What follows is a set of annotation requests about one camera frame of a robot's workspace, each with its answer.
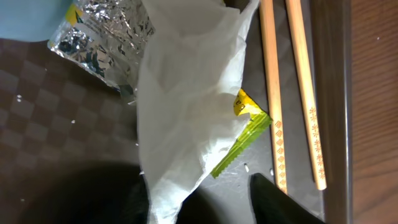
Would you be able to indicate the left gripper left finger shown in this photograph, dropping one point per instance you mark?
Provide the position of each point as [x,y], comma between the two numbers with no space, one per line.
[125,206]

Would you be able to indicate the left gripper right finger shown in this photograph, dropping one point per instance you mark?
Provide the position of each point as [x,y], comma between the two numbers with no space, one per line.
[271,206]

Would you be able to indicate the white paper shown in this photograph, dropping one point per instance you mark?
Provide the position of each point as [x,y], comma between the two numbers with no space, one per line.
[189,77]

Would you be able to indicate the yellow green wrapper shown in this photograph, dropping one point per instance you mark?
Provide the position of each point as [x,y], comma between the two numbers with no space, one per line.
[108,39]

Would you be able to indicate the light blue plastic cup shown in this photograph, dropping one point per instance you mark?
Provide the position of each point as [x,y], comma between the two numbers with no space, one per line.
[31,20]

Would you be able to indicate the left wooden chopstick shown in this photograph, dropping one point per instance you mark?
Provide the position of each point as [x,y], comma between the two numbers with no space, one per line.
[269,45]

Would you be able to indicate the wooden chopstick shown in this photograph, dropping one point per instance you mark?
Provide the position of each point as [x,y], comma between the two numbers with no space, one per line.
[269,45]
[294,11]

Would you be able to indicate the right wooden chopstick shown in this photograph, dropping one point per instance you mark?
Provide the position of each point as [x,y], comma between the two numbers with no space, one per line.
[294,11]

